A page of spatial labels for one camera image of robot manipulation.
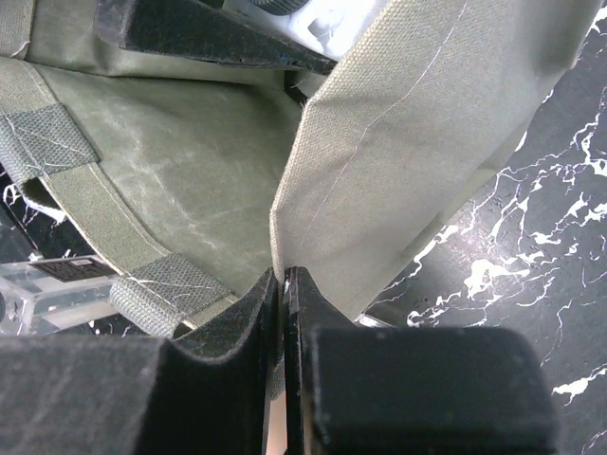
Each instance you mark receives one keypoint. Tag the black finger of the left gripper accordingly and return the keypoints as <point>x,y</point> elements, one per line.
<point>201,31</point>

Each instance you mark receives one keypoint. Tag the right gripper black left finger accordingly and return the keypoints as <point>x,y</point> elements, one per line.
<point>204,393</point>

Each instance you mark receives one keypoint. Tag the olive green canvas bag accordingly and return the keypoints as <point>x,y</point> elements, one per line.
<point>191,179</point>

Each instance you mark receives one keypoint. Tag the clear square bottle grey cap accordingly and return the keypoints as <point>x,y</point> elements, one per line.
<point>47,296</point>

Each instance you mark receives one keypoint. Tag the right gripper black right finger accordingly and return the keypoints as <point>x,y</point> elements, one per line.
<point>353,389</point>

